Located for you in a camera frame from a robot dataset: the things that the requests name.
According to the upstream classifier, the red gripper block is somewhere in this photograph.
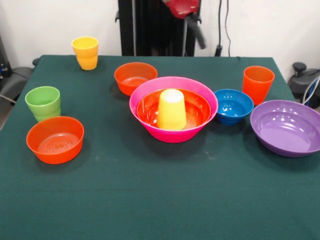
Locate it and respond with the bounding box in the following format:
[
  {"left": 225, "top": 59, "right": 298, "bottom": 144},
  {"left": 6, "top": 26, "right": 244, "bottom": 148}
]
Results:
[{"left": 162, "top": 0, "right": 208, "bottom": 51}]

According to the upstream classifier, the orange plastic cup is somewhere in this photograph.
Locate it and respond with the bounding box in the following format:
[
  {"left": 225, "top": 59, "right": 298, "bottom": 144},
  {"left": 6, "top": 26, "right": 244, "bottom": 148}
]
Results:
[{"left": 241, "top": 65, "right": 276, "bottom": 106}]

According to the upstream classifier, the large orange plastic bowl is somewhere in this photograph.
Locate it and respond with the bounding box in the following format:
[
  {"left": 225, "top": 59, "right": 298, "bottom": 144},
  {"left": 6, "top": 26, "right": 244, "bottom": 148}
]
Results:
[{"left": 136, "top": 88, "right": 212, "bottom": 131}]

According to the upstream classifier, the blue plastic bowl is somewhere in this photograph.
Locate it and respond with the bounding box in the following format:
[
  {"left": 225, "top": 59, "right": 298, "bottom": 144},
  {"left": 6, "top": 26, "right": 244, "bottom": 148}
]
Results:
[{"left": 213, "top": 88, "right": 255, "bottom": 127}]

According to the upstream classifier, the yellow plastic cup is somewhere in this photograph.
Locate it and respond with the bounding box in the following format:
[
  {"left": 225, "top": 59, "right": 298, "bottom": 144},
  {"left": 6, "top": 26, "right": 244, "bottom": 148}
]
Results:
[
  {"left": 71, "top": 36, "right": 99, "bottom": 71},
  {"left": 156, "top": 88, "right": 188, "bottom": 131}
]

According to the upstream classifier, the large pink plastic bowl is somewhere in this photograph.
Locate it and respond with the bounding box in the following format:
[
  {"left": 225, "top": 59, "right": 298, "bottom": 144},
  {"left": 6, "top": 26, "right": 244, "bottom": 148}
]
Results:
[{"left": 128, "top": 76, "right": 220, "bottom": 144}]

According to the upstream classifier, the purple plastic bowl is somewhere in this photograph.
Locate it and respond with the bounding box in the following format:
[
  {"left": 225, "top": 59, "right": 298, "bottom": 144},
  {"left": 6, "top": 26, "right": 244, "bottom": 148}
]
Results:
[{"left": 250, "top": 99, "right": 320, "bottom": 158}]

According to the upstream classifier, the black column stand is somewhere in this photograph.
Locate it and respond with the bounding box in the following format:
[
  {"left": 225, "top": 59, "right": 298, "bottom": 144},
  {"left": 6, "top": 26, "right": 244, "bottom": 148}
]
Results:
[{"left": 115, "top": 0, "right": 203, "bottom": 57}]

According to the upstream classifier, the small orange plastic bowl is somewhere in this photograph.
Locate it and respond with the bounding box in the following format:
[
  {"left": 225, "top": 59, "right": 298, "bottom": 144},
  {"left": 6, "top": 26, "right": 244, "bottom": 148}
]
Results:
[
  {"left": 26, "top": 116, "right": 85, "bottom": 165},
  {"left": 114, "top": 62, "right": 159, "bottom": 97}
]

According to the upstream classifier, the black chair base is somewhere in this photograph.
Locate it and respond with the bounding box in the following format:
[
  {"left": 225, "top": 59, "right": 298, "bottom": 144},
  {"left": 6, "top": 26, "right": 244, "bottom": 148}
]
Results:
[
  {"left": 0, "top": 66, "right": 33, "bottom": 101},
  {"left": 287, "top": 61, "right": 320, "bottom": 106}
]

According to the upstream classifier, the green plastic cup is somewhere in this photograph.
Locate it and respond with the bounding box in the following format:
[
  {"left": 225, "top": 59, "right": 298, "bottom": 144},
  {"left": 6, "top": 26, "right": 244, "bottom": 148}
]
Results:
[{"left": 24, "top": 86, "right": 62, "bottom": 123}]

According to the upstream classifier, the dark green table cloth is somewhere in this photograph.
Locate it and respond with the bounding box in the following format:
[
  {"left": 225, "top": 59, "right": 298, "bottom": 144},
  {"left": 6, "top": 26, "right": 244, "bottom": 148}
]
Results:
[{"left": 0, "top": 54, "right": 320, "bottom": 240}]

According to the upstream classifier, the black hanging wall cable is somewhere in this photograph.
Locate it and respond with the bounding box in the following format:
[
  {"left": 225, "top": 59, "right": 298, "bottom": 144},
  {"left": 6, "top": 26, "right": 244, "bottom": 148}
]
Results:
[{"left": 215, "top": 0, "right": 232, "bottom": 58}]

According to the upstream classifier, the tangle of floor cables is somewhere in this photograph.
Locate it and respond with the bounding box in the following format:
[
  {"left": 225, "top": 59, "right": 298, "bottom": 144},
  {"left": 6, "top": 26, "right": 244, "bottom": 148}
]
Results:
[{"left": 302, "top": 76, "right": 320, "bottom": 109}]

